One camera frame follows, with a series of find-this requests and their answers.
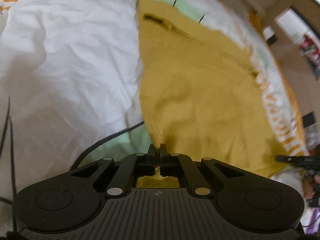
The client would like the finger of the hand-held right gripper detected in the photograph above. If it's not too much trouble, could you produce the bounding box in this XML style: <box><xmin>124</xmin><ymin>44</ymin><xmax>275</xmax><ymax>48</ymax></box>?
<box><xmin>275</xmin><ymin>155</ymin><xmax>320</xmax><ymax>167</ymax></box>

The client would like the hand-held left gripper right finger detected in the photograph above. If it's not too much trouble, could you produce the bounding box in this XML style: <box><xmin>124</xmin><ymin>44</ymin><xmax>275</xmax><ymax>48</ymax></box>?
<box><xmin>160</xmin><ymin>144</ymin><xmax>245</xmax><ymax>196</ymax></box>

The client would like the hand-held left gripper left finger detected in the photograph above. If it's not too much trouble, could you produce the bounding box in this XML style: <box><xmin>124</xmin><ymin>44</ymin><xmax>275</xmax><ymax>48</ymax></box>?
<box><xmin>71</xmin><ymin>144</ymin><xmax>156</xmax><ymax>196</ymax></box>

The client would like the mustard yellow knit sweater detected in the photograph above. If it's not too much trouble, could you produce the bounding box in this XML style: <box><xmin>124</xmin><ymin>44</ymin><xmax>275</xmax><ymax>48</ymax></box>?
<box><xmin>135</xmin><ymin>0</ymin><xmax>308</xmax><ymax>188</ymax></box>

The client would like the person's right hand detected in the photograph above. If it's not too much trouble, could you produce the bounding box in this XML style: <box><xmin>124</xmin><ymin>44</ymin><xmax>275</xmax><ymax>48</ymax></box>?
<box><xmin>303</xmin><ymin>174</ymin><xmax>320</xmax><ymax>207</ymax></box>

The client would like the colourful patterned bag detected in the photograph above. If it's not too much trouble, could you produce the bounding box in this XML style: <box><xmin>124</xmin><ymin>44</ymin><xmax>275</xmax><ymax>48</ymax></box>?
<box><xmin>299</xmin><ymin>34</ymin><xmax>320</xmax><ymax>79</ymax></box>

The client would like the white leaf-print bed sheet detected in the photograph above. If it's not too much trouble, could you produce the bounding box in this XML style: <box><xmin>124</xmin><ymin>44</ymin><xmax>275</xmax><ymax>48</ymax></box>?
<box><xmin>0</xmin><ymin>0</ymin><xmax>320</xmax><ymax>230</ymax></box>

